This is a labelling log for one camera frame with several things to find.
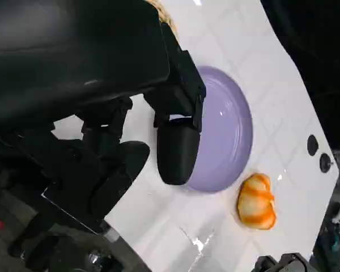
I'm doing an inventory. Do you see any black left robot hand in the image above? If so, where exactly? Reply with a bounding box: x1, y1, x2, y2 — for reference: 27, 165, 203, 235
0, 0, 207, 236

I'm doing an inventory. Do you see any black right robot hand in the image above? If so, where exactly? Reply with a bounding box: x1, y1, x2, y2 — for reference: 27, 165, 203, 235
256, 253, 311, 272

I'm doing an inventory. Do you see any beige towel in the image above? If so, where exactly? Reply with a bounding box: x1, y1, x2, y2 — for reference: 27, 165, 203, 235
145, 0, 180, 36

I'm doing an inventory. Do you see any orange and white bread roll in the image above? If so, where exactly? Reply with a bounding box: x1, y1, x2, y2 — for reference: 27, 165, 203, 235
237, 172, 277, 230

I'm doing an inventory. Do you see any black round table grommet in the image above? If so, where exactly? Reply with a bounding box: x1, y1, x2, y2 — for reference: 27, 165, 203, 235
307, 134, 320, 156
319, 152, 332, 173

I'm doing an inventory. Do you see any lilac plate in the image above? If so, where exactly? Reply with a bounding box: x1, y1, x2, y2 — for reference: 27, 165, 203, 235
184, 65, 253, 194

